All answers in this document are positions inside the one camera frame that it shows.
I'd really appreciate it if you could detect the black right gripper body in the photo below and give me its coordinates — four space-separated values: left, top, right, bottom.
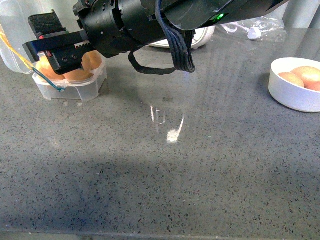
73 0 165 58

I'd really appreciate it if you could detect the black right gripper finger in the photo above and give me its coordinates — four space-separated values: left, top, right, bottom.
28 9 67 40
22 31 92 75

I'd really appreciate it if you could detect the brown egg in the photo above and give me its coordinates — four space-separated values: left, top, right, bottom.
305 81 320 92
82 50 102 71
35 55 65 81
63 69 93 82
278 72 305 88
291 66 320 88

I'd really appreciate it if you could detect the clear plastic egg box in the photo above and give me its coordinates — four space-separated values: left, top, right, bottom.
0 0 107 102

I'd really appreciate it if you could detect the brown egg in bowl back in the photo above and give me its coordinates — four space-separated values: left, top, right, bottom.
291 66 320 88

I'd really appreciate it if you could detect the brown egg in bowl front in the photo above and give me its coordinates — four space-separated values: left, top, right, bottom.
305 81 320 92

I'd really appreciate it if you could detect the blue rubber band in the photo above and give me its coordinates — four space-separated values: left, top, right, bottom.
31 67 66 92

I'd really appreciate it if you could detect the yellow rubber band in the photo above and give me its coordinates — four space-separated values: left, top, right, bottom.
0 26 34 74

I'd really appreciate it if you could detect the white Joyoung blender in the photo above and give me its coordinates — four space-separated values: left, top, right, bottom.
147 25 216 50

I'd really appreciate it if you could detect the clear plastic bag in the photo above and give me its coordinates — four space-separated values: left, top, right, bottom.
216 16 288 43

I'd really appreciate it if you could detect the white bowl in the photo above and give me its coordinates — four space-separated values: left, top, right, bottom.
268 57 320 113

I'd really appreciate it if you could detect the black braided cable bundle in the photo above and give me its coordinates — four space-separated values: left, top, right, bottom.
127 0 196 75

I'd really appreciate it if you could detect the white power cord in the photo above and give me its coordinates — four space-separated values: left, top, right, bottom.
221 21 262 41

